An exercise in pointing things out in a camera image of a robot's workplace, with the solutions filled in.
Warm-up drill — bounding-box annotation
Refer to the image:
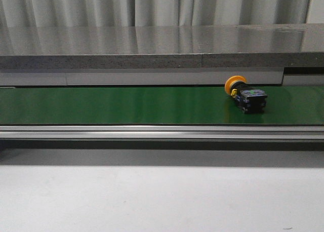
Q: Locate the yellow push button switch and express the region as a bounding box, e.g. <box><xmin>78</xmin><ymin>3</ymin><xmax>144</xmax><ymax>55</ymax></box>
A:
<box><xmin>224</xmin><ymin>75</ymin><xmax>268</xmax><ymax>114</ymax></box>

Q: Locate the green conveyor belt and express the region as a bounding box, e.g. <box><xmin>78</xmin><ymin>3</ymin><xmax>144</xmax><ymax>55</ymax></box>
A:
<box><xmin>1</xmin><ymin>86</ymin><xmax>323</xmax><ymax>125</ymax></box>

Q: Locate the grey stone slab bench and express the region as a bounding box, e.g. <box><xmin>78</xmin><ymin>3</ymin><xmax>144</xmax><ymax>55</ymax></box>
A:
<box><xmin>1</xmin><ymin>24</ymin><xmax>323</xmax><ymax>70</ymax></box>

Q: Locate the white pleated curtain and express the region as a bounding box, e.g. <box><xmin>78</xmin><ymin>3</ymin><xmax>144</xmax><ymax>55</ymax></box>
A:
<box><xmin>1</xmin><ymin>0</ymin><xmax>323</xmax><ymax>27</ymax></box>

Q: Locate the grey rear conveyor rail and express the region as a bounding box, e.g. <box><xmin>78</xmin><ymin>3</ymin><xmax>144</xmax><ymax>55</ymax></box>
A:
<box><xmin>1</xmin><ymin>67</ymin><xmax>323</xmax><ymax>87</ymax></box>

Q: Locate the aluminium front conveyor rail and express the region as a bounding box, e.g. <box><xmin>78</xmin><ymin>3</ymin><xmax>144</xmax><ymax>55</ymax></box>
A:
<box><xmin>1</xmin><ymin>125</ymin><xmax>323</xmax><ymax>142</ymax></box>

